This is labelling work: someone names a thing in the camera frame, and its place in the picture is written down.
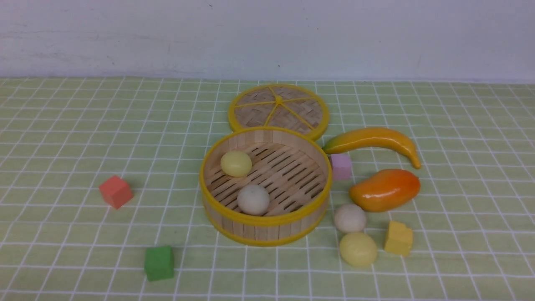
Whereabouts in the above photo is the yellow bun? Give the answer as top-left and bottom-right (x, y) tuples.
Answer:
(220, 150), (253, 177)
(339, 232), (378, 268)

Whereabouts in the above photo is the white bun front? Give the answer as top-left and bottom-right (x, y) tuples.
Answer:
(237, 184), (270, 216)

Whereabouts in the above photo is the white bun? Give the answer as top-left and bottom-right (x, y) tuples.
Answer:
(237, 184), (270, 216)
(333, 204), (367, 234)

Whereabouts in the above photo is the bamboo steamer tray yellow rim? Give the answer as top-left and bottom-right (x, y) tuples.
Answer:
(199, 127), (332, 247)

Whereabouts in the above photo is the bamboo steamer lid yellow rim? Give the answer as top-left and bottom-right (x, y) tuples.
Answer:
(228, 84), (329, 140)

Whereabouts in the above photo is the pink foam cube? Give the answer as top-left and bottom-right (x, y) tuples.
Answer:
(330, 153), (353, 181)

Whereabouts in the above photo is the yellow toy banana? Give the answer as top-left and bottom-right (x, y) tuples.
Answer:
(322, 127), (422, 169)

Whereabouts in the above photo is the orange toy mango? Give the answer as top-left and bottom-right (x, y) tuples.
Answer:
(349, 169), (422, 213)

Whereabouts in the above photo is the green foam cube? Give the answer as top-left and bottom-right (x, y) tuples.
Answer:
(144, 245), (174, 282)

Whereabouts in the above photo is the red foam cube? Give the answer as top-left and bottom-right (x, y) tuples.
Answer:
(99, 175), (134, 209)

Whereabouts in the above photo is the yellow foam block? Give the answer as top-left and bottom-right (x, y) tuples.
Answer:
(384, 220), (413, 257)

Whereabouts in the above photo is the green checkered tablecloth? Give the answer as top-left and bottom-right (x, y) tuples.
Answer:
(0, 78), (535, 301)

